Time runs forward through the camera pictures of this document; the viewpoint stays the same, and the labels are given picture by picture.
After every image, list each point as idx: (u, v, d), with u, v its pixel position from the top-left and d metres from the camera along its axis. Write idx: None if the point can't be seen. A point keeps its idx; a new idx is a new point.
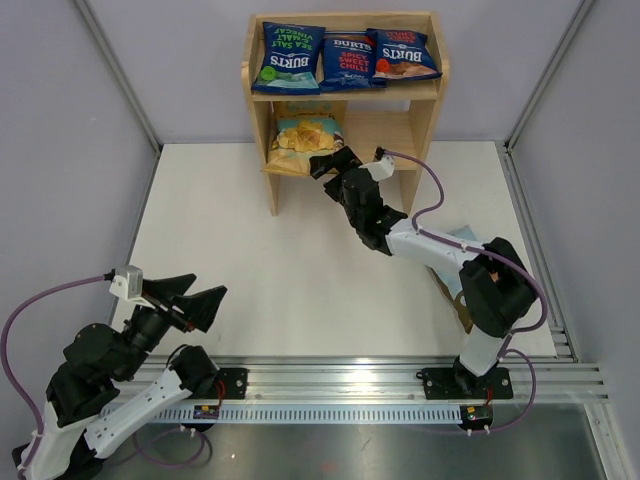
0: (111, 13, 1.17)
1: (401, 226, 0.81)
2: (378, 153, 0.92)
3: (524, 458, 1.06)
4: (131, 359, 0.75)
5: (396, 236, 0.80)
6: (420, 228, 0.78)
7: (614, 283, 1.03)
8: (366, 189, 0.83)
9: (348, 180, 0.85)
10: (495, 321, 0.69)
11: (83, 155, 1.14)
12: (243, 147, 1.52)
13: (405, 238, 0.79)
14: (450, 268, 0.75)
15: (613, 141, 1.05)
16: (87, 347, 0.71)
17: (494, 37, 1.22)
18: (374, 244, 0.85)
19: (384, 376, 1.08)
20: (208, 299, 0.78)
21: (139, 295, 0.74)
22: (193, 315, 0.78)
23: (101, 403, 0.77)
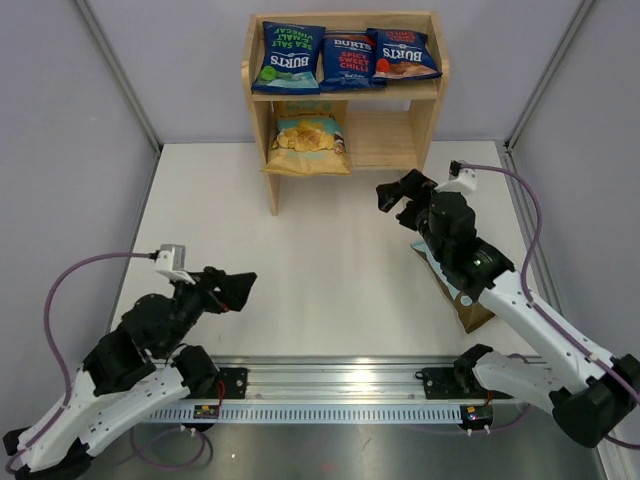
0: (111, 13, 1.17)
1: (508, 284, 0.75)
2: (454, 168, 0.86)
3: (525, 458, 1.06)
4: (178, 332, 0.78)
5: (500, 299, 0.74)
6: (534, 302, 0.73)
7: (614, 283, 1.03)
8: (461, 217, 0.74)
9: (435, 201, 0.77)
10: (588, 438, 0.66)
11: (83, 155, 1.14)
12: (243, 147, 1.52)
13: (511, 306, 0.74)
14: (558, 362, 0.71)
15: (613, 141, 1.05)
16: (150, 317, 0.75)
17: (494, 37, 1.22)
18: (464, 284, 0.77)
19: (383, 376, 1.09)
20: (243, 282, 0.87)
21: (181, 269, 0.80)
22: (229, 293, 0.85)
23: (142, 376, 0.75)
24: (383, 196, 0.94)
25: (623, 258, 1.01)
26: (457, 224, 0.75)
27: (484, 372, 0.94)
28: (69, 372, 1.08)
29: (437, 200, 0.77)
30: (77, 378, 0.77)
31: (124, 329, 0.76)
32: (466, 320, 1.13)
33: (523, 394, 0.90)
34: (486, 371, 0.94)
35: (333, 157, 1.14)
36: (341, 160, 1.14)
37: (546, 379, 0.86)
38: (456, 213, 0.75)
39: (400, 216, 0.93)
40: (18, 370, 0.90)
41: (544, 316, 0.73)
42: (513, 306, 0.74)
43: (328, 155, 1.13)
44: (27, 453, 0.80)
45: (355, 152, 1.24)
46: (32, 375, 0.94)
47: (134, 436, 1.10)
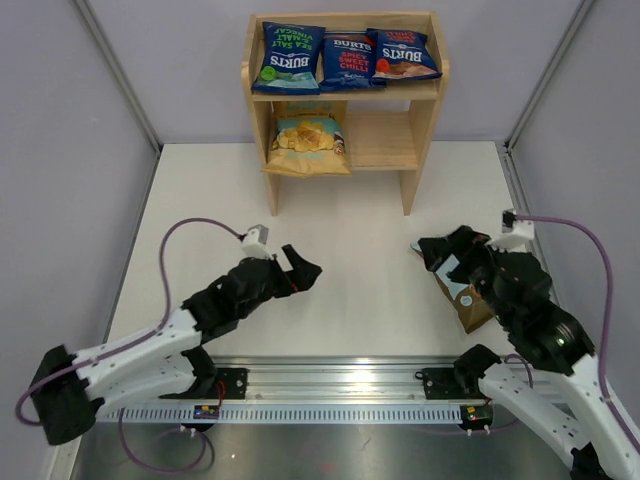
0: (111, 13, 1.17)
1: (585, 375, 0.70)
2: (508, 220, 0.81)
3: (525, 458, 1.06)
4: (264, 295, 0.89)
5: (574, 389, 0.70)
6: (609, 399, 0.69)
7: (615, 283, 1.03)
8: (535, 284, 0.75)
9: (504, 265, 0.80)
10: None
11: (84, 155, 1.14)
12: (243, 147, 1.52)
13: (584, 398, 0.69)
14: (612, 461, 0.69)
15: (613, 141, 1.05)
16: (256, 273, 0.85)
17: (495, 37, 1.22)
18: (537, 356, 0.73)
19: (384, 376, 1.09)
20: (309, 268, 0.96)
21: (264, 248, 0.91)
22: (299, 275, 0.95)
23: (229, 325, 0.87)
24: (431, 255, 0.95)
25: (624, 259, 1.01)
26: (531, 290, 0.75)
27: (490, 386, 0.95)
28: None
29: (508, 264, 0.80)
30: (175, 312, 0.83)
31: (227, 278, 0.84)
32: (465, 321, 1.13)
33: (535, 427, 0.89)
34: (498, 389, 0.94)
35: (333, 157, 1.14)
36: (340, 160, 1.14)
37: (565, 429, 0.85)
38: (529, 279, 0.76)
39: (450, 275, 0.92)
40: (18, 370, 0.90)
41: (615, 415, 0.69)
42: (583, 396, 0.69)
43: (328, 155, 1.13)
44: (89, 367, 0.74)
45: (355, 152, 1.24)
46: (32, 376, 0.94)
47: (125, 437, 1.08)
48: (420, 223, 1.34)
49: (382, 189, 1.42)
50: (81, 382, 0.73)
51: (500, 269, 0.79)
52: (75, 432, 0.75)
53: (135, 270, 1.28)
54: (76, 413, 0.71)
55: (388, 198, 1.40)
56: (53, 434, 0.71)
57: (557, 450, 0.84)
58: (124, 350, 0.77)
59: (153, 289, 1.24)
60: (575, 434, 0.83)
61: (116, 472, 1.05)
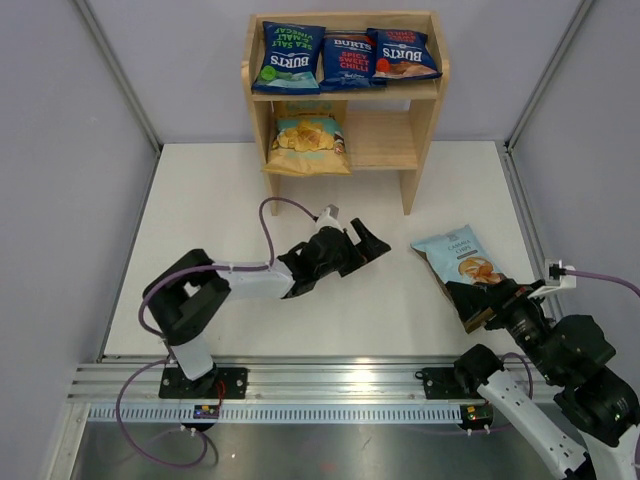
0: (111, 12, 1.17)
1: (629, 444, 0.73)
2: (553, 271, 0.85)
3: (524, 458, 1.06)
4: (341, 261, 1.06)
5: (610, 449, 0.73)
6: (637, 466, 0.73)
7: (615, 283, 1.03)
8: (598, 357, 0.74)
9: (565, 331, 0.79)
10: None
11: (84, 155, 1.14)
12: (243, 147, 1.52)
13: (616, 459, 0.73)
14: None
15: (613, 141, 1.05)
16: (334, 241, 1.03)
17: (494, 38, 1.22)
18: (590, 423, 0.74)
19: (385, 376, 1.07)
20: (380, 243, 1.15)
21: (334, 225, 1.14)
22: (366, 247, 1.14)
23: (308, 284, 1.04)
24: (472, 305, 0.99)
25: (625, 258, 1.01)
26: (593, 363, 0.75)
27: (490, 392, 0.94)
28: (70, 372, 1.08)
29: (570, 329, 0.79)
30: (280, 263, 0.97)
31: (313, 243, 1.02)
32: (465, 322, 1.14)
33: (531, 441, 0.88)
34: (498, 398, 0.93)
35: (333, 156, 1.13)
36: (341, 160, 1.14)
37: (561, 448, 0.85)
38: (592, 351, 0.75)
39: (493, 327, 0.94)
40: (18, 370, 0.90)
41: None
42: (616, 459, 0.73)
43: (328, 155, 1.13)
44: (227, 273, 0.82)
45: (355, 152, 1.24)
46: (32, 375, 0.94)
47: (130, 436, 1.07)
48: (420, 223, 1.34)
49: (382, 188, 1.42)
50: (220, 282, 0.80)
51: (560, 336, 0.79)
52: (185, 332, 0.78)
53: (136, 270, 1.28)
54: (209, 309, 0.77)
55: (389, 197, 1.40)
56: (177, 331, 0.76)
57: (550, 466, 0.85)
58: (245, 271, 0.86)
59: None
60: (571, 455, 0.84)
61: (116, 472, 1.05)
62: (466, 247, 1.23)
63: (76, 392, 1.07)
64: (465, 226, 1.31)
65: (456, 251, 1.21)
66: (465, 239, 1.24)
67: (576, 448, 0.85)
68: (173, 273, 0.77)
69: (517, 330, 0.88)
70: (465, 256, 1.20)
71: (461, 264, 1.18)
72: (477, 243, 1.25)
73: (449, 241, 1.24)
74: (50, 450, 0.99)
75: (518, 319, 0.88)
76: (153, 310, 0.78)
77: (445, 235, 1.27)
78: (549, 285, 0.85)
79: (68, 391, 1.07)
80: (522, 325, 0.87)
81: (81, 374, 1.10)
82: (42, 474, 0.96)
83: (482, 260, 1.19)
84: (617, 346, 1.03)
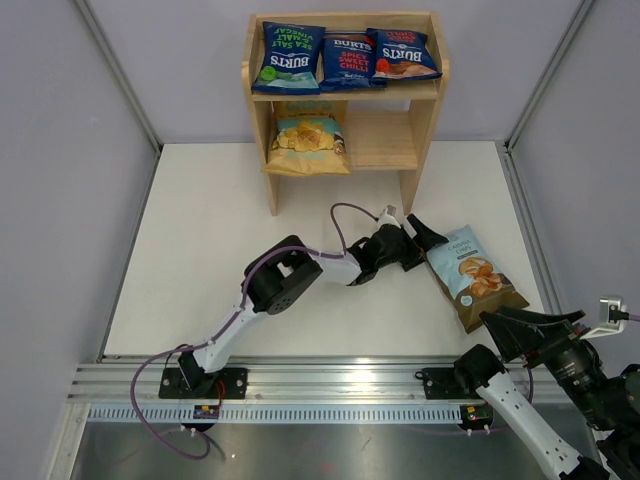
0: (111, 12, 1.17)
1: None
2: (614, 314, 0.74)
3: (525, 458, 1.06)
4: (399, 255, 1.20)
5: None
6: None
7: (616, 283, 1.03)
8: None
9: (634, 391, 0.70)
10: None
11: (84, 156, 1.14)
12: (243, 147, 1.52)
13: None
14: None
15: (613, 141, 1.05)
16: (392, 238, 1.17)
17: (494, 38, 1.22)
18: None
19: (384, 376, 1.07)
20: (438, 237, 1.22)
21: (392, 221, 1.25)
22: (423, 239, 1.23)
23: (370, 275, 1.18)
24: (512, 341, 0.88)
25: (626, 258, 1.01)
26: None
27: (490, 395, 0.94)
28: (69, 372, 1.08)
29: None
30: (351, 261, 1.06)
31: (377, 239, 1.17)
32: (466, 320, 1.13)
33: (527, 443, 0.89)
34: (498, 401, 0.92)
35: (333, 156, 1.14)
36: (341, 159, 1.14)
37: (557, 451, 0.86)
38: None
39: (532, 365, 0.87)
40: (18, 371, 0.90)
41: None
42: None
43: (328, 155, 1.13)
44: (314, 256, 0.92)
45: (355, 152, 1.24)
46: (32, 375, 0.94)
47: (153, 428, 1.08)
48: None
49: (382, 188, 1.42)
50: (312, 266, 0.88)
51: (629, 396, 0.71)
52: (282, 304, 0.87)
53: (136, 269, 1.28)
54: (303, 285, 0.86)
55: (388, 197, 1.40)
56: (268, 299, 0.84)
57: (545, 469, 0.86)
58: (329, 258, 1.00)
59: (154, 288, 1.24)
60: (566, 459, 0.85)
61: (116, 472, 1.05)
62: (466, 247, 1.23)
63: (76, 392, 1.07)
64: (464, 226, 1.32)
65: (457, 252, 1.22)
66: (465, 239, 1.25)
67: (570, 452, 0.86)
68: (277, 250, 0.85)
69: (563, 372, 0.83)
70: (465, 256, 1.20)
71: (461, 264, 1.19)
72: (478, 243, 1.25)
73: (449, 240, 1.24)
74: (50, 451, 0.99)
75: (567, 360, 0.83)
76: (252, 284, 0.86)
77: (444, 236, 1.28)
78: (604, 327, 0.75)
79: (68, 391, 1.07)
80: (571, 369, 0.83)
81: (81, 374, 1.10)
82: (41, 475, 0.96)
83: (482, 260, 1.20)
84: (617, 346, 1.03)
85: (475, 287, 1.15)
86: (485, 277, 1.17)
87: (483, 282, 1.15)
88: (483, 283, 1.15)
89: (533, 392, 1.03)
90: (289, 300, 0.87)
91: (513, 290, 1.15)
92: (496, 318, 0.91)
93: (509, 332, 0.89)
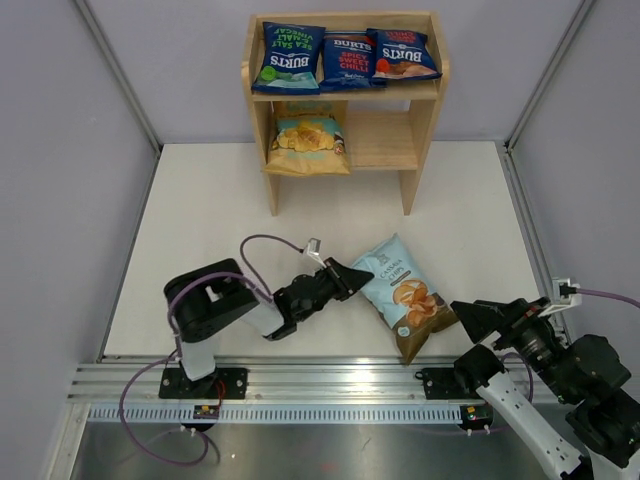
0: (111, 12, 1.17)
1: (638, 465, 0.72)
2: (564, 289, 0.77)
3: (525, 459, 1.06)
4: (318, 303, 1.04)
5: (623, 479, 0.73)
6: None
7: (617, 283, 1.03)
8: (614, 379, 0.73)
9: (580, 352, 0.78)
10: None
11: (84, 156, 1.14)
12: (243, 147, 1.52)
13: None
14: None
15: (613, 141, 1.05)
16: (305, 290, 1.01)
17: (494, 37, 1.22)
18: (602, 445, 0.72)
19: (384, 376, 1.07)
20: (360, 276, 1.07)
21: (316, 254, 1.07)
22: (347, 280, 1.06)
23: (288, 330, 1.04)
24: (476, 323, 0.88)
25: (626, 259, 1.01)
26: (608, 384, 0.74)
27: (491, 395, 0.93)
28: (70, 372, 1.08)
29: (586, 353, 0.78)
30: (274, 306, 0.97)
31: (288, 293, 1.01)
32: (405, 350, 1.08)
33: (528, 442, 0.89)
34: (499, 401, 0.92)
35: (333, 157, 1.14)
36: (341, 160, 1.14)
37: (558, 451, 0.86)
38: (608, 374, 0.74)
39: (499, 344, 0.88)
40: (18, 370, 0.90)
41: None
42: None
43: (329, 155, 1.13)
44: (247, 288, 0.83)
45: (355, 152, 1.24)
46: (32, 375, 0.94)
47: (136, 437, 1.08)
48: (420, 223, 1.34)
49: (383, 188, 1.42)
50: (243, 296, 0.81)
51: (576, 357, 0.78)
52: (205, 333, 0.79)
53: (136, 270, 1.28)
54: (231, 315, 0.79)
55: (388, 198, 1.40)
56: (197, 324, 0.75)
57: (546, 468, 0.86)
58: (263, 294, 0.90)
59: (154, 288, 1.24)
60: (567, 458, 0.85)
61: (117, 471, 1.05)
62: (399, 270, 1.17)
63: (76, 392, 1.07)
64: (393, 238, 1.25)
65: (390, 278, 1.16)
66: (397, 260, 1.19)
67: (571, 451, 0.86)
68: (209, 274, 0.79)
69: (527, 349, 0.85)
70: (399, 282, 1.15)
71: (395, 291, 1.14)
72: (408, 259, 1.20)
73: (381, 264, 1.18)
74: (50, 451, 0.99)
75: (529, 338, 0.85)
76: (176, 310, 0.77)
77: (374, 254, 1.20)
78: (558, 302, 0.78)
79: (68, 391, 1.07)
80: (534, 345, 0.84)
81: (81, 374, 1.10)
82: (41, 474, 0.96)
83: (417, 281, 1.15)
84: (617, 347, 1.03)
85: (411, 315, 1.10)
86: (420, 301, 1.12)
87: (418, 309, 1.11)
88: (419, 311, 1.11)
89: (533, 391, 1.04)
90: (212, 329, 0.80)
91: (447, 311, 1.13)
92: (460, 303, 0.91)
93: (476, 315, 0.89)
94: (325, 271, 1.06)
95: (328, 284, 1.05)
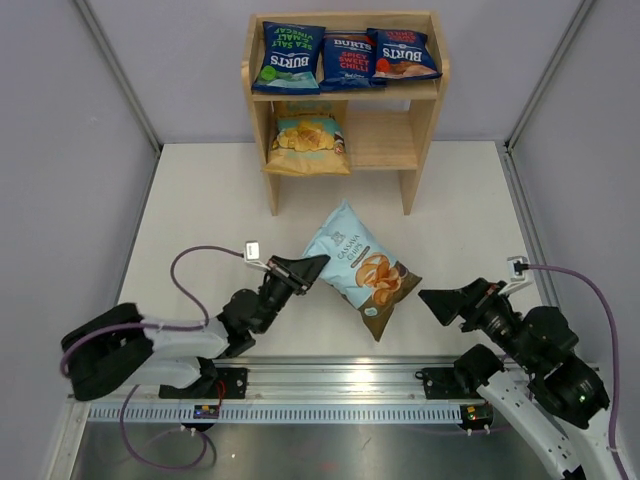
0: (111, 12, 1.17)
1: (598, 425, 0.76)
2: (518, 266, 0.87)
3: (525, 459, 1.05)
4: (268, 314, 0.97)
5: (586, 440, 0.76)
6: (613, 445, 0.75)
7: (617, 283, 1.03)
8: (563, 342, 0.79)
9: (533, 320, 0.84)
10: None
11: (83, 156, 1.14)
12: (243, 147, 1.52)
13: (594, 445, 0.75)
14: None
15: (613, 141, 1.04)
16: (246, 305, 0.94)
17: (494, 37, 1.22)
18: (557, 408, 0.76)
19: (384, 376, 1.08)
20: (313, 268, 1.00)
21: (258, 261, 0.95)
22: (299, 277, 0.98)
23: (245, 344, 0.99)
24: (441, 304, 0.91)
25: (626, 259, 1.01)
26: (558, 347, 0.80)
27: (491, 395, 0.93)
28: None
29: (538, 319, 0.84)
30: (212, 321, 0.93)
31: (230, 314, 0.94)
32: (373, 328, 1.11)
33: (529, 441, 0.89)
34: (499, 400, 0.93)
35: (334, 157, 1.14)
36: (341, 160, 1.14)
37: (560, 449, 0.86)
38: (557, 338, 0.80)
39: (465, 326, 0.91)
40: (18, 370, 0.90)
41: (620, 466, 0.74)
42: (589, 442, 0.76)
43: (329, 155, 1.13)
44: (154, 332, 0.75)
45: (355, 152, 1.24)
46: (32, 375, 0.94)
47: (128, 440, 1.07)
48: (420, 222, 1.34)
49: (383, 188, 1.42)
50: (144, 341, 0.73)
51: (528, 325, 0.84)
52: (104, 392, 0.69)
53: (136, 270, 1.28)
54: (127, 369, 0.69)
55: (388, 197, 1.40)
56: (93, 382, 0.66)
57: (548, 467, 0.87)
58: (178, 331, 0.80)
59: (154, 288, 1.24)
60: (568, 457, 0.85)
61: (117, 472, 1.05)
62: (357, 247, 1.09)
63: None
64: (343, 208, 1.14)
65: (349, 258, 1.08)
66: (353, 235, 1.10)
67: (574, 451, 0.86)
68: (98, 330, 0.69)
69: (490, 327, 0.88)
70: (360, 261, 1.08)
71: (357, 273, 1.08)
72: (362, 229, 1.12)
73: (336, 245, 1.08)
74: (50, 451, 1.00)
75: (492, 316, 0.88)
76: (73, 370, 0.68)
77: (326, 233, 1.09)
78: (515, 280, 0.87)
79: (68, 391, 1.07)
80: (496, 322, 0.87)
81: None
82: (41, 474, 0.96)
83: (378, 257, 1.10)
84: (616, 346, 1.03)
85: (377, 296, 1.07)
86: (384, 278, 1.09)
87: (385, 287, 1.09)
88: (384, 289, 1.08)
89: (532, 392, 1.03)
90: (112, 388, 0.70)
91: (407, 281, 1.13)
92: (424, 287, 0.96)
93: (443, 299, 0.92)
94: (271, 273, 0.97)
95: (278, 286, 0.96)
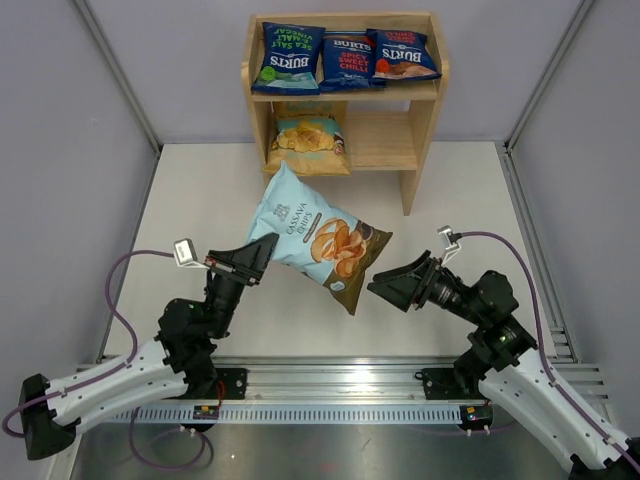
0: (111, 12, 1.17)
1: (531, 365, 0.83)
2: (453, 236, 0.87)
3: (525, 459, 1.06)
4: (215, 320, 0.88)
5: (526, 378, 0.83)
6: (555, 381, 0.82)
7: (616, 283, 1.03)
8: (506, 307, 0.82)
9: (483, 286, 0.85)
10: None
11: (83, 156, 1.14)
12: (243, 147, 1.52)
13: (535, 383, 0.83)
14: (572, 435, 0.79)
15: (613, 141, 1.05)
16: (180, 321, 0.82)
17: (494, 38, 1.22)
18: (489, 357, 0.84)
19: (384, 376, 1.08)
20: (260, 256, 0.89)
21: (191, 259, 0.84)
22: (244, 268, 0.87)
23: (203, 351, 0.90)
24: (401, 291, 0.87)
25: (625, 260, 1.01)
26: (501, 311, 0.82)
27: (490, 388, 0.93)
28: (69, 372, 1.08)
29: (486, 286, 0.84)
30: (145, 344, 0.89)
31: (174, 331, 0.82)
32: (345, 301, 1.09)
33: (535, 431, 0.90)
34: (497, 391, 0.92)
35: (333, 157, 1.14)
36: (341, 159, 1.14)
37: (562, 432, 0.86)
38: (501, 303, 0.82)
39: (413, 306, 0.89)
40: (17, 370, 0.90)
41: (565, 397, 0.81)
42: (528, 379, 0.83)
43: (329, 155, 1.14)
44: (58, 399, 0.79)
45: (355, 152, 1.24)
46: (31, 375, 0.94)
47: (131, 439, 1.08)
48: (420, 222, 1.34)
49: (383, 188, 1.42)
50: (49, 411, 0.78)
51: (479, 292, 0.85)
52: (57, 446, 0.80)
53: (136, 270, 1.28)
54: (46, 434, 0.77)
55: (388, 197, 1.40)
56: (31, 449, 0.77)
57: (555, 454, 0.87)
58: (98, 379, 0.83)
59: (154, 288, 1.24)
60: None
61: (116, 472, 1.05)
62: (307, 218, 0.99)
63: None
64: (282, 171, 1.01)
65: (300, 231, 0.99)
66: (299, 203, 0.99)
67: None
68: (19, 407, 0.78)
69: (440, 298, 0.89)
70: (313, 234, 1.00)
71: (313, 249, 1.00)
72: (308, 196, 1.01)
73: (282, 220, 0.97)
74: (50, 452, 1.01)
75: (441, 288, 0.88)
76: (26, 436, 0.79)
77: (268, 207, 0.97)
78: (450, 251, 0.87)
79: None
80: (445, 292, 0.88)
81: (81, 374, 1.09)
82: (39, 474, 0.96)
83: (333, 225, 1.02)
84: (615, 347, 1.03)
85: (341, 268, 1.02)
86: (345, 246, 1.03)
87: (346, 257, 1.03)
88: (346, 257, 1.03)
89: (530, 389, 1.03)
90: (56, 443, 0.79)
91: (370, 242, 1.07)
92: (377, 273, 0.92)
93: (398, 285, 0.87)
94: (213, 271, 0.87)
95: (225, 284, 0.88)
